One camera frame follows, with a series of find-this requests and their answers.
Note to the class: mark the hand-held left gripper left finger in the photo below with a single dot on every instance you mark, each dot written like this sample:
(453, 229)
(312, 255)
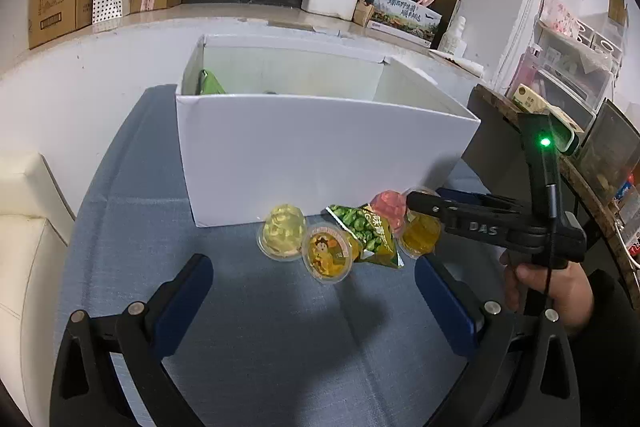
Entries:
(180, 302)

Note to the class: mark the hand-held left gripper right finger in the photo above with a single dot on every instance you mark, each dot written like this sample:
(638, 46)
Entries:
(445, 304)

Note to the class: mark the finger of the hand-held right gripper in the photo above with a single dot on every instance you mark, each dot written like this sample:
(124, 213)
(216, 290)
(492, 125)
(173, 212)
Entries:
(490, 199)
(475, 227)

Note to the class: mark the plain orange jelly cup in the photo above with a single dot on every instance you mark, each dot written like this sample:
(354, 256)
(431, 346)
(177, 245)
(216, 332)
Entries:
(420, 237)

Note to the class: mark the pink jelly cup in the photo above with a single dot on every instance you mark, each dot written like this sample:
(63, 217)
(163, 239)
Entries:
(390, 209)

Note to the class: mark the small green pea packet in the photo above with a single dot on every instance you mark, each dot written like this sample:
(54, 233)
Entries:
(367, 232)

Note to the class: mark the pale yellow jelly cup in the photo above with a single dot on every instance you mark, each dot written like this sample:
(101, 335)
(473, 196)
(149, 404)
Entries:
(282, 229)

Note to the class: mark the orange jelly cup cartoon lid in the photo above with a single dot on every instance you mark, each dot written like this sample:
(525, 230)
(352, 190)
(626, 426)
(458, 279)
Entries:
(327, 256)

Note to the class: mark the white cardboard box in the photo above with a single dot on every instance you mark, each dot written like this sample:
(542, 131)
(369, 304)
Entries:
(300, 157)

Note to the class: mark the green snack packet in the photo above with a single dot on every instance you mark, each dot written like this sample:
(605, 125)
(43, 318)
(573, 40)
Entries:
(212, 83)

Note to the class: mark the person's right forearm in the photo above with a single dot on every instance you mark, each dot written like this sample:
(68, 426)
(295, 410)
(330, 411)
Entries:
(615, 357)

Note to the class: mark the person's right hand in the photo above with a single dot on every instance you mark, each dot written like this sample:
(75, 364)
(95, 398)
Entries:
(570, 297)

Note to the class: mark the grey alarm clock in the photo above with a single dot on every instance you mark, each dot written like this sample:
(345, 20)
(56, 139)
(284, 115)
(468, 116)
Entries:
(570, 137)

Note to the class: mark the dark wooden shelf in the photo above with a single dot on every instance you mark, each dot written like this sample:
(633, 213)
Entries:
(595, 207)

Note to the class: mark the clear acrylic container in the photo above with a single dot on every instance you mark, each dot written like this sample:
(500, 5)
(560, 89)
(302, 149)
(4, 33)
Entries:
(610, 147)

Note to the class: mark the cream printed carton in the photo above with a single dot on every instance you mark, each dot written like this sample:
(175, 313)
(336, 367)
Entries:
(532, 99)

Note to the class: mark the blue-grey tablecloth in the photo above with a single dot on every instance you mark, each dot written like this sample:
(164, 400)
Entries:
(280, 347)

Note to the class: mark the plastic drawer organizer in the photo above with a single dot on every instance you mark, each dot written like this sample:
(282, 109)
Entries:
(570, 62)

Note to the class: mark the cream leather sofa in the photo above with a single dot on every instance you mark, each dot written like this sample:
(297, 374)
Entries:
(25, 257)

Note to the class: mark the white plastic bottle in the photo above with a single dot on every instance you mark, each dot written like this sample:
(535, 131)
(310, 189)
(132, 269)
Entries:
(454, 39)

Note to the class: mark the printed landscape tissue box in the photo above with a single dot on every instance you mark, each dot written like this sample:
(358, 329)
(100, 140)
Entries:
(405, 16)

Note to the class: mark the small kraft box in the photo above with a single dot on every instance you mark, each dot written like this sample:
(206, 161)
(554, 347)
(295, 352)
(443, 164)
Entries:
(362, 11)

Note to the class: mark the brown wall label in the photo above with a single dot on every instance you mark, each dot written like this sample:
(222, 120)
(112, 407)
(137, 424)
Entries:
(617, 7)

